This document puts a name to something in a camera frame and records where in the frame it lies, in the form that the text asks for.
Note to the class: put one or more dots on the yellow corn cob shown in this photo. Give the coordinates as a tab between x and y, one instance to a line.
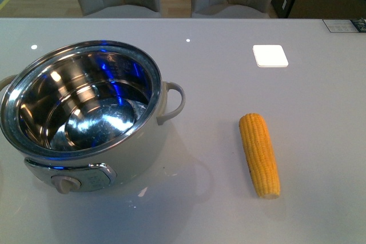
260	156

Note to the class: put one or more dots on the cream electric cooking pot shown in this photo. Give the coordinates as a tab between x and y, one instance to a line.
89	115

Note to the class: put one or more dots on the black white table label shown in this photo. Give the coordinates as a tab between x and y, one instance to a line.
345	25

